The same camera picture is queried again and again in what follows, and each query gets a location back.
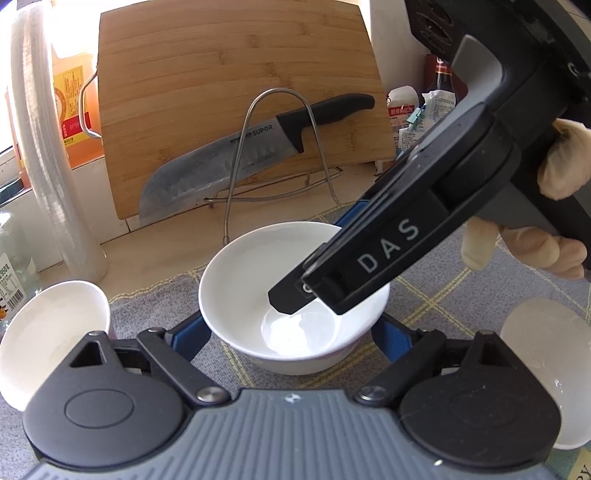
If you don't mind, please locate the black-handled kitchen knife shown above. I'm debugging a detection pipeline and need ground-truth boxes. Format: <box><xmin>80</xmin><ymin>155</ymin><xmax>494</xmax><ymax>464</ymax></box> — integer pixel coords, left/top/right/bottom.
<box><xmin>138</xmin><ymin>93</ymin><xmax>375</xmax><ymax>226</ymax></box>

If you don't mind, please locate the pink floral white bowl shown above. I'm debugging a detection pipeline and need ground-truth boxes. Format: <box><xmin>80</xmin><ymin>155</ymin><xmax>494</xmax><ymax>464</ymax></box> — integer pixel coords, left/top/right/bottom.
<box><xmin>1</xmin><ymin>280</ymin><xmax>114</xmax><ymax>412</ymax></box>

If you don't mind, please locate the stack of clear cups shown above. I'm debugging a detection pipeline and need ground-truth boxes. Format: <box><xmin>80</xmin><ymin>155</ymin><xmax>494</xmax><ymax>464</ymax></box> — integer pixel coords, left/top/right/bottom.
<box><xmin>10</xmin><ymin>1</ymin><xmax>108</xmax><ymax>283</ymax></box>

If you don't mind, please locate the bamboo cutting board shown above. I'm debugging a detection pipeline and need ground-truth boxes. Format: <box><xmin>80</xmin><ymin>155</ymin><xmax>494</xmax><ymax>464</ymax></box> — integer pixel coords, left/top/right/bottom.
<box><xmin>97</xmin><ymin>1</ymin><xmax>394</xmax><ymax>219</ymax></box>

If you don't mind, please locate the plain white bowl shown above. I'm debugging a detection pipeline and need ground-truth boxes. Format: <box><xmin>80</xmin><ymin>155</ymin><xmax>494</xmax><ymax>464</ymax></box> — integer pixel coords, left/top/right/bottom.
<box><xmin>501</xmin><ymin>298</ymin><xmax>590</xmax><ymax>450</ymax></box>

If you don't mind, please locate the glass jar with label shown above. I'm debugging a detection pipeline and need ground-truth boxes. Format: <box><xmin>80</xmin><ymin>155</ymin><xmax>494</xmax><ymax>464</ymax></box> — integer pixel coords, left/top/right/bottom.
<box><xmin>0</xmin><ymin>211</ymin><xmax>42</xmax><ymax>335</ymax></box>

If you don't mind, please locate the white seasoning bag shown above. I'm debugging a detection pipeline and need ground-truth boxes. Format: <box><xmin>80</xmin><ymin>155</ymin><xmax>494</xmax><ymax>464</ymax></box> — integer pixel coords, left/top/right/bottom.
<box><xmin>399</xmin><ymin>90</ymin><xmax>457</xmax><ymax>155</ymax></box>

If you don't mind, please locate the steel wire board rack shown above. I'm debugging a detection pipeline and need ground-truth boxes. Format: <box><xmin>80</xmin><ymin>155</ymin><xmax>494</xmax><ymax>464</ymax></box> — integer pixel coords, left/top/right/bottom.
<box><xmin>204</xmin><ymin>87</ymin><xmax>346</xmax><ymax>245</ymax></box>

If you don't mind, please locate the orange oil bottle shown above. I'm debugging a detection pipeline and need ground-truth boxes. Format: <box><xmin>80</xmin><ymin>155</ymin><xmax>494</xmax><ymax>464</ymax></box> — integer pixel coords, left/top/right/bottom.
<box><xmin>5</xmin><ymin>50</ymin><xmax>104</xmax><ymax>189</ymax></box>

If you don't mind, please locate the dark soy sauce bottle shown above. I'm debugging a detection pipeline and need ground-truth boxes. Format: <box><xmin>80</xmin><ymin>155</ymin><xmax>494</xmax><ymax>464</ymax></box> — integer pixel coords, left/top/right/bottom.
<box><xmin>422</xmin><ymin>54</ymin><xmax>468</xmax><ymax>101</ymax></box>

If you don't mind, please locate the grey checked dish mat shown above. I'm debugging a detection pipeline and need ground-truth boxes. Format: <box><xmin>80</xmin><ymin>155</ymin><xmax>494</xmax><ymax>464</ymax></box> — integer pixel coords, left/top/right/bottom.
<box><xmin>0</xmin><ymin>202</ymin><xmax>591</xmax><ymax>480</ymax></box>

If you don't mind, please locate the red-white seasoning bag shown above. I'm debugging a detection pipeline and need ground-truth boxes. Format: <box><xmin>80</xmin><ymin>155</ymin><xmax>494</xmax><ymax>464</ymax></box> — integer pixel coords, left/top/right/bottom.
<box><xmin>386</xmin><ymin>85</ymin><xmax>419</xmax><ymax>155</ymax></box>

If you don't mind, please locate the teal binder clip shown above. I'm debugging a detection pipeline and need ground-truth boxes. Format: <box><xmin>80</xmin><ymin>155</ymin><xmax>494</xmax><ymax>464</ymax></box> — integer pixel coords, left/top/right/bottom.
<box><xmin>407</xmin><ymin>106</ymin><xmax>425</xmax><ymax>129</ymax></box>

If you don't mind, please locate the gloved right hand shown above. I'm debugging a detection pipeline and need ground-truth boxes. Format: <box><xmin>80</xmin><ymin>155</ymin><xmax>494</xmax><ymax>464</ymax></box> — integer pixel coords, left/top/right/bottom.
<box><xmin>460</xmin><ymin>117</ymin><xmax>591</xmax><ymax>281</ymax></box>

